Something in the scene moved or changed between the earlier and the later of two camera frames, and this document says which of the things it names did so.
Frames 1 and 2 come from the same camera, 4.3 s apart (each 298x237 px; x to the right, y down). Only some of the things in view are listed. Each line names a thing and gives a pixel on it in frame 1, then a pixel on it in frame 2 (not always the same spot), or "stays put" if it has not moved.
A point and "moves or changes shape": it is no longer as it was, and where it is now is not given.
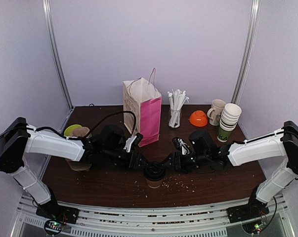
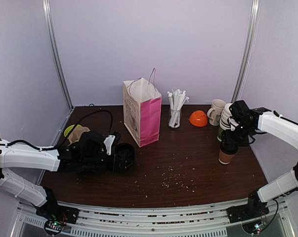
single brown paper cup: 153,184 moves or changes shape
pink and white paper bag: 140,97 stays put
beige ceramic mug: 214,113 stays put
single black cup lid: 154,173 moves or changes shape
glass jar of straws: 177,98 stays put
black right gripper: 176,162 to 228,142
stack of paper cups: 231,115 stays put
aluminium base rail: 187,222 stays put
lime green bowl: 68,129 stays put
